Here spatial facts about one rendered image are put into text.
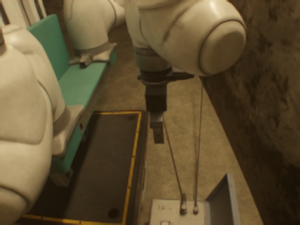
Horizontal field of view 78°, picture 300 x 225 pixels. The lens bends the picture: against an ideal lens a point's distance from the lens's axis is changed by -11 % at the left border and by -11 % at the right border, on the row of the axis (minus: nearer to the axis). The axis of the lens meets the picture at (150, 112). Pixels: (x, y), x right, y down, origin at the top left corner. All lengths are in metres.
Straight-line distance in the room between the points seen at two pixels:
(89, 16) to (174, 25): 0.60
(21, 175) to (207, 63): 0.24
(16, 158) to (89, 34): 0.66
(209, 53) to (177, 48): 0.04
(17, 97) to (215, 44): 0.22
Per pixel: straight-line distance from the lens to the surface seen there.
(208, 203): 1.12
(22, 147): 0.25
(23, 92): 0.26
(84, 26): 0.83
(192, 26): 0.24
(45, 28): 0.79
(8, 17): 0.79
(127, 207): 0.84
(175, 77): 0.47
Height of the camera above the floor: 1.07
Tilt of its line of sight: 39 degrees down
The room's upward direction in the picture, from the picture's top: 7 degrees counter-clockwise
